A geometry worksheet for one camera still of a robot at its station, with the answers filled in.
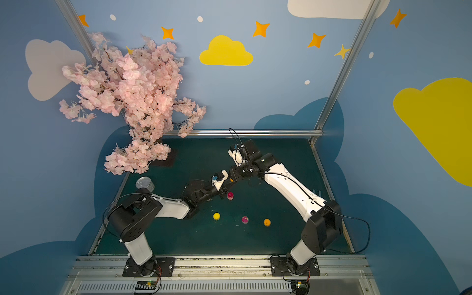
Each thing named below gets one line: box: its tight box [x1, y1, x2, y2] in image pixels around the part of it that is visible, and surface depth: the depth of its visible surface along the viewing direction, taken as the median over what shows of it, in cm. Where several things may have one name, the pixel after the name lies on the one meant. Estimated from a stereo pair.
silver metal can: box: [135, 176, 155, 193], surface depth 95 cm
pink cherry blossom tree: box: [59, 33, 207, 176], surface depth 75 cm
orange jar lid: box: [263, 218, 272, 228], surface depth 88 cm
